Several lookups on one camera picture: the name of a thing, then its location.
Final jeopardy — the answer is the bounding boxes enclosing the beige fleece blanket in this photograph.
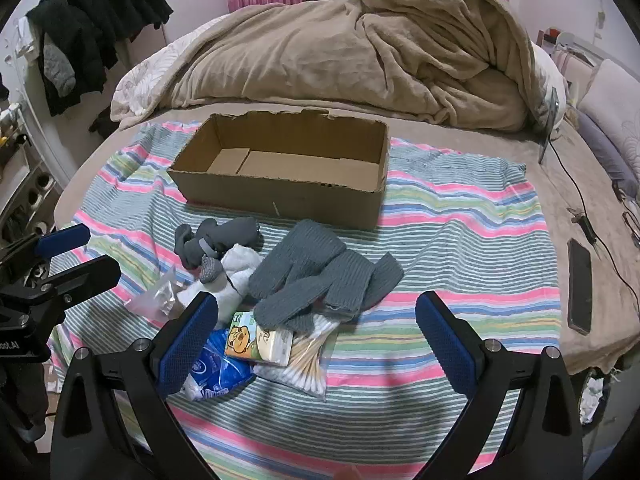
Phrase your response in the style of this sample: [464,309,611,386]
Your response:
[110,0,538,133]

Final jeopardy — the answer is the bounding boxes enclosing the blue tissue pack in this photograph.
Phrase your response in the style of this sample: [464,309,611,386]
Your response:
[182,329,256,403]

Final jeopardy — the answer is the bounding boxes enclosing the grey bed headboard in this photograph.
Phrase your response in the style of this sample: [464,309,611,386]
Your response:
[552,40,640,91]

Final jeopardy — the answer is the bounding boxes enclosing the black smartphone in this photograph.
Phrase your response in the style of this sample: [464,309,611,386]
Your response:
[567,238,593,336]

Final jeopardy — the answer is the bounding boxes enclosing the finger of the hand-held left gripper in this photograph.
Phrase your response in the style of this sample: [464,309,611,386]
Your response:
[0,223,92,281]
[27,255,122,313]

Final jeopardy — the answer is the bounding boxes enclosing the hanging black clothes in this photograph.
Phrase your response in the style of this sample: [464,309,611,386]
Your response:
[25,0,173,116]

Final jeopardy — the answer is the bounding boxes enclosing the clear plastic bag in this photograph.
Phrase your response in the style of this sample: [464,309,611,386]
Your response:
[124,265,181,318]

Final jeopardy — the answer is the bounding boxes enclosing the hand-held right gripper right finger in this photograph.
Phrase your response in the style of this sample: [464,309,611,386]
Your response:
[400,291,601,480]

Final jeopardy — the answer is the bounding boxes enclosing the cotton swab bag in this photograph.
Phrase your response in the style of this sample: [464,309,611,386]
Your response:
[252,317,341,403]

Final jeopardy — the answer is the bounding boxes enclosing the striped pastel cloth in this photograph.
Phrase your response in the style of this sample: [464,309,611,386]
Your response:
[50,120,563,480]

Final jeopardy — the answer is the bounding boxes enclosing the white sock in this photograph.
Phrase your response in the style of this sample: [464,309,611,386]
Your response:
[177,255,236,321]
[220,244,263,306]

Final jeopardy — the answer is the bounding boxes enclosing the dark grey sock pair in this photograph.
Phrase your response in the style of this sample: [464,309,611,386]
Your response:
[174,216,263,271]

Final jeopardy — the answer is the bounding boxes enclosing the small black cloth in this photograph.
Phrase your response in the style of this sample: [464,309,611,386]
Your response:
[89,107,121,141]

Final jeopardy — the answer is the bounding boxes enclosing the grey quilted cloth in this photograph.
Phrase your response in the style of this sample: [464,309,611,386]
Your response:
[42,42,76,98]

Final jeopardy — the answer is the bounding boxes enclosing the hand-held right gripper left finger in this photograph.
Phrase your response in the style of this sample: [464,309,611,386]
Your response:
[50,291,223,480]

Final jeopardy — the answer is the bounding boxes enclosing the white crumpled bag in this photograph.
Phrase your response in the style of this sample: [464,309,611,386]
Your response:
[580,367,608,426]

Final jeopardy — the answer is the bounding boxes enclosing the grey knitted glove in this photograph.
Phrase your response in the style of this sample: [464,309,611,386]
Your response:
[248,219,347,306]
[254,252,405,333]

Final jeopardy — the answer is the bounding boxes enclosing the brown cardboard box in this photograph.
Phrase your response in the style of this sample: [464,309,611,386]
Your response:
[166,108,391,232]

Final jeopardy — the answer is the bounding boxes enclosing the white shoe rack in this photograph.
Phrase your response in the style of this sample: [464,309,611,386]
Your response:
[0,105,66,241]

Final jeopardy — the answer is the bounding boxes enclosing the cartoon print tissue pack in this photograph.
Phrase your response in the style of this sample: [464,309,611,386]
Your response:
[225,311,293,367]

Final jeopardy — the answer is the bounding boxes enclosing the black charger adapter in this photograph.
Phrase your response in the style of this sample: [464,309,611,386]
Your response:
[575,212,598,247]

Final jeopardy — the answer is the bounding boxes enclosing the black cable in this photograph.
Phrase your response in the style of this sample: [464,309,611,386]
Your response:
[547,135,640,321]

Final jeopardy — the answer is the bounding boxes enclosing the bed with beige sheet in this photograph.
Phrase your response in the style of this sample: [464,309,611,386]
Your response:
[52,105,640,376]

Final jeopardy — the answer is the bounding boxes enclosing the grey blue pillow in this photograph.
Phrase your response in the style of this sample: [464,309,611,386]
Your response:
[575,110,640,196]

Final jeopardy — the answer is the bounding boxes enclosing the white floral pillow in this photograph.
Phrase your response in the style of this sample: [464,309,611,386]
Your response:
[577,58,640,161]

